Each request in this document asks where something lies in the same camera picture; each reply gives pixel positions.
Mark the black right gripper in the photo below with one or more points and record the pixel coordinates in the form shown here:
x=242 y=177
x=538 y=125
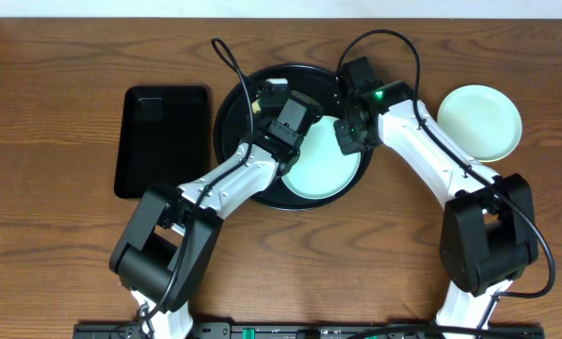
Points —
x=346 y=145

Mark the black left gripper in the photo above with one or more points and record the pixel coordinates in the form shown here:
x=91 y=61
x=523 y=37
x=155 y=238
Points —
x=265 y=104

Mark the yellow green scrub sponge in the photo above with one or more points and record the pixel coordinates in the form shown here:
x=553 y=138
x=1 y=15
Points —
x=256 y=107

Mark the light blue plate top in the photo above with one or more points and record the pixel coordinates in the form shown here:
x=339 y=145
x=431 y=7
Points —
x=322 y=170

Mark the light blue plate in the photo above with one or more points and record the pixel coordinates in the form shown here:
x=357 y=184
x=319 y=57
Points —
x=322 y=170
x=483 y=121

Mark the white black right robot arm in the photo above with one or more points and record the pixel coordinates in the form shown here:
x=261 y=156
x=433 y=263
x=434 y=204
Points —
x=489 y=236

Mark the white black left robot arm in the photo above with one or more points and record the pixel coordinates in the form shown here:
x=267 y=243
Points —
x=166 y=246

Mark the black round tray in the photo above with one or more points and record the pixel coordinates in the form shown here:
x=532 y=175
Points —
x=232 y=124

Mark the black rectangular tray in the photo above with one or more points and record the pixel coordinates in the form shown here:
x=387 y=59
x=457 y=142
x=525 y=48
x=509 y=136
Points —
x=164 y=137

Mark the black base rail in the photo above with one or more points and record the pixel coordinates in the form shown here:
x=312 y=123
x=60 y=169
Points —
x=225 y=330

